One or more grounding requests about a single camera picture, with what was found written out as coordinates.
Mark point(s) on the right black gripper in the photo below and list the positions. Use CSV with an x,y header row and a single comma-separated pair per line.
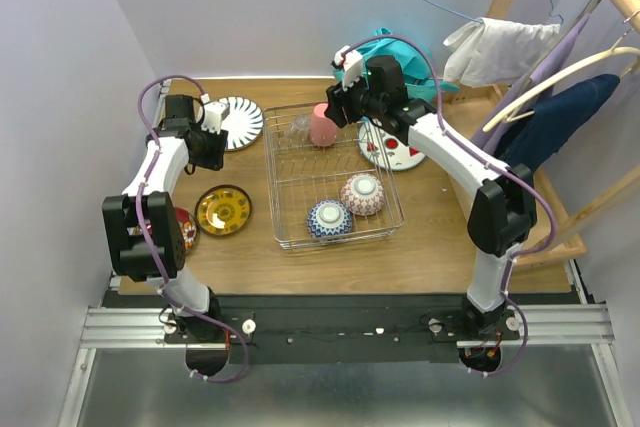
x,y
338,98

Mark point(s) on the gold black plate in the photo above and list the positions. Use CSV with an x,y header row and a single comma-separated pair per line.
x,y
223,210

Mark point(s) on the wooden clothes rack frame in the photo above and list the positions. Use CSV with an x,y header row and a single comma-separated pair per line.
x,y
566,244

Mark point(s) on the white garment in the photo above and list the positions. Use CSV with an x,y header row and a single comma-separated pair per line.
x,y
491,51

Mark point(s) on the wire dish rack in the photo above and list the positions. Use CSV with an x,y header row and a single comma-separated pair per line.
x,y
303,174

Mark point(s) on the clear glass cup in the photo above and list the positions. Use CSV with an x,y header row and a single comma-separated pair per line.
x,y
299,128

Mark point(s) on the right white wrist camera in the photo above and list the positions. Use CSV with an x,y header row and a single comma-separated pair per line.
x,y
350,62

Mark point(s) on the navy garment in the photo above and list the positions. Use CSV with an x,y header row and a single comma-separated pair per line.
x,y
533,140

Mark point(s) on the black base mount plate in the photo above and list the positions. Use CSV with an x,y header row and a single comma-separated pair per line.
x,y
249,330

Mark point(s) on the pink plastic cup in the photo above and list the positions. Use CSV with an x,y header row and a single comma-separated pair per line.
x,y
323,131

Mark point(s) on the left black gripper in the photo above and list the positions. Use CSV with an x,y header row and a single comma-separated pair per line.
x,y
211,152

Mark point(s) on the red floral bowl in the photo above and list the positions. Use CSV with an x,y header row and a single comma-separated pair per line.
x,y
188,227

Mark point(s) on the grey metal hanger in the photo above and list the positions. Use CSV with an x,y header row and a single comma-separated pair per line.
x,y
588,9

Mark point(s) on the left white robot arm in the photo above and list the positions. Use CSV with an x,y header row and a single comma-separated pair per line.
x,y
145,240

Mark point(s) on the white blue striped plate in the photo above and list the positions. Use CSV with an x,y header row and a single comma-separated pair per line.
x,y
244,122

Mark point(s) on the teal cloth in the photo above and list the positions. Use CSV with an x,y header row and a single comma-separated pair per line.
x,y
417,75

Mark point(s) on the blue patterned bowl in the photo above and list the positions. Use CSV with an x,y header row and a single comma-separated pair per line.
x,y
329,218

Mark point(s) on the white watermelon plate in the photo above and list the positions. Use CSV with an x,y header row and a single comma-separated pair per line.
x,y
386,151

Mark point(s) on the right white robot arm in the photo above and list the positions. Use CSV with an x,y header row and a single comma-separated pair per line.
x,y
503,210

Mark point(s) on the red white patterned bowl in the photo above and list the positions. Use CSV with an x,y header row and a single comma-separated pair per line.
x,y
363,194

